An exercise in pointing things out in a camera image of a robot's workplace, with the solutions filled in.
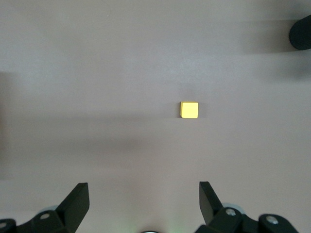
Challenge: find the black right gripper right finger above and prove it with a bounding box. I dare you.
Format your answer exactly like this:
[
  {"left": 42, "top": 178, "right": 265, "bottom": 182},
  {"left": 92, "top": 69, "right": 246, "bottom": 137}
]
[{"left": 194, "top": 181, "right": 259, "bottom": 233}]

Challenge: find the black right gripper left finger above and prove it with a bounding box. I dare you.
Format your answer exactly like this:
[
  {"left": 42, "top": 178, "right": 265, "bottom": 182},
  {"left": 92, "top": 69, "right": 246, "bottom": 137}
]
[{"left": 15, "top": 183, "right": 90, "bottom": 233}]

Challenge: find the yellow cube block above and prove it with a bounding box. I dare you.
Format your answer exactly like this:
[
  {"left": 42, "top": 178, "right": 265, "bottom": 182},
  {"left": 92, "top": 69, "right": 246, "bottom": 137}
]
[{"left": 180, "top": 101, "right": 199, "bottom": 119}]

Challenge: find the black foam cylinder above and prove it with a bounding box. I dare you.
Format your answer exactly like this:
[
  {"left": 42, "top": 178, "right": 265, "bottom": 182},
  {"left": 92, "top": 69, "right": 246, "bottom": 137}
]
[{"left": 288, "top": 15, "right": 311, "bottom": 51}]

